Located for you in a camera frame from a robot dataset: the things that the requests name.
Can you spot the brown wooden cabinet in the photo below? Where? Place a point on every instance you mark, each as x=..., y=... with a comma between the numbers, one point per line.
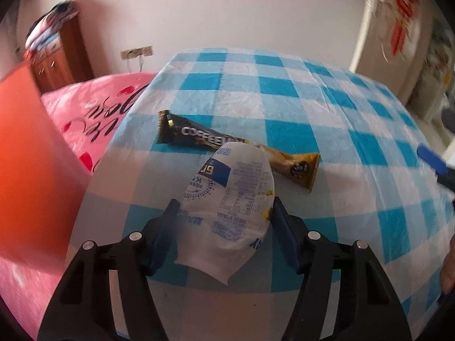
x=71, y=64

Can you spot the orange plastic bucket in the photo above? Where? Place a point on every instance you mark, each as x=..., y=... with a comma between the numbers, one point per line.
x=32, y=167

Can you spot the stack of folded blankets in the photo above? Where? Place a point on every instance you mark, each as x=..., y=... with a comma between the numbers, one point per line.
x=49, y=25

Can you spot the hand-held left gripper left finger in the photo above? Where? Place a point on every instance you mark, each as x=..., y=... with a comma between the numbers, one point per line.
x=161, y=248

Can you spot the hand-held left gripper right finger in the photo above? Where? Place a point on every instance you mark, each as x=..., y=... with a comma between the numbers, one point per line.
x=286, y=238

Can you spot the blue checkered tablecloth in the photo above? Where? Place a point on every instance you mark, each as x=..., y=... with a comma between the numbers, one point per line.
x=284, y=96

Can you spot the wall power socket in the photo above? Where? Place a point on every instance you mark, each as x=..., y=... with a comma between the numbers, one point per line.
x=137, y=52

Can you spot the person's right hand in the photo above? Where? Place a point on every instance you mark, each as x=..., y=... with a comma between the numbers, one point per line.
x=449, y=263

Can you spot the black and gold coffee wrapper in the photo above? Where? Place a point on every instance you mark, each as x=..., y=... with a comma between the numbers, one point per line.
x=185, y=131

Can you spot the white plastic pouch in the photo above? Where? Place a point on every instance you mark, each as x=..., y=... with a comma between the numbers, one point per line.
x=227, y=213

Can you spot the red knot door decoration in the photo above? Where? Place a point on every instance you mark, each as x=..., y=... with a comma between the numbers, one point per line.
x=405, y=3

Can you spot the pink printed blanket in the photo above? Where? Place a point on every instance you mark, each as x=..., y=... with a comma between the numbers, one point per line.
x=92, y=106

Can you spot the white door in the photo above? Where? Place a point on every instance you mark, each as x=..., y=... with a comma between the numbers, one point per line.
x=376, y=42

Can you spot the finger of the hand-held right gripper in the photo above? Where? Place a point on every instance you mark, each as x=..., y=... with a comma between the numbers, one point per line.
x=432, y=158

